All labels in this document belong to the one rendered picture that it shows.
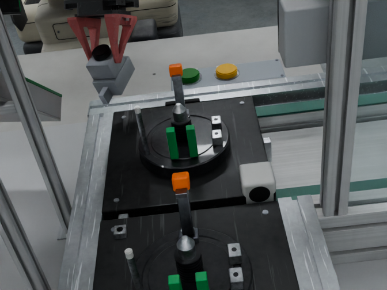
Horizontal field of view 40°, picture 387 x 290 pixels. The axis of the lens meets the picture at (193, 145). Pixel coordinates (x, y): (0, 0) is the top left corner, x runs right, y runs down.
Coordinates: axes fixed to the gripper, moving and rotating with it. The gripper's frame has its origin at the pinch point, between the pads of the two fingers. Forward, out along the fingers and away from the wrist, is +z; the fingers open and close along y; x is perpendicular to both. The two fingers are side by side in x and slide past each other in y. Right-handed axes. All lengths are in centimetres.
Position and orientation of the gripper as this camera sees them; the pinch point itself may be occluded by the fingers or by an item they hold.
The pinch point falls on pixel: (105, 58)
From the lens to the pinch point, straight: 87.9
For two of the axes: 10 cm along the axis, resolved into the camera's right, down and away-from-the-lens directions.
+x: 4.0, -1.6, 9.0
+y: 9.1, 0.3, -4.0
